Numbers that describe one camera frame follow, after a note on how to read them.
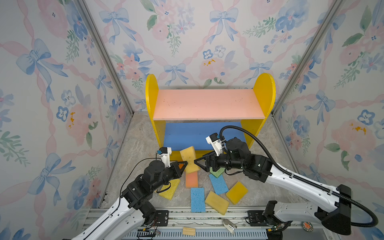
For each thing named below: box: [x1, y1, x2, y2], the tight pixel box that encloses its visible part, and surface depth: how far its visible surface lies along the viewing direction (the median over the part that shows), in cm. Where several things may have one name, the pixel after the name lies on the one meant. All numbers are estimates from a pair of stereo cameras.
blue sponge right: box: [209, 174, 229, 195], surface depth 85 cm
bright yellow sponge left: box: [158, 179, 181, 201], surface depth 82 cm
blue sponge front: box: [190, 187, 206, 213], surface depth 80 cm
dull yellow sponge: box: [179, 146, 200, 174], surface depth 71 cm
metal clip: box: [222, 218, 238, 235], surface depth 72 cm
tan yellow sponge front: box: [205, 190, 230, 215], surface depth 79 cm
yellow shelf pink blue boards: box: [145, 73, 276, 161], surface depth 71 cm
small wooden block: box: [182, 226, 196, 236], surface depth 72 cm
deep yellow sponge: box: [226, 181, 249, 205], surface depth 83 cm
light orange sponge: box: [185, 171, 199, 188], surface depth 85 cm
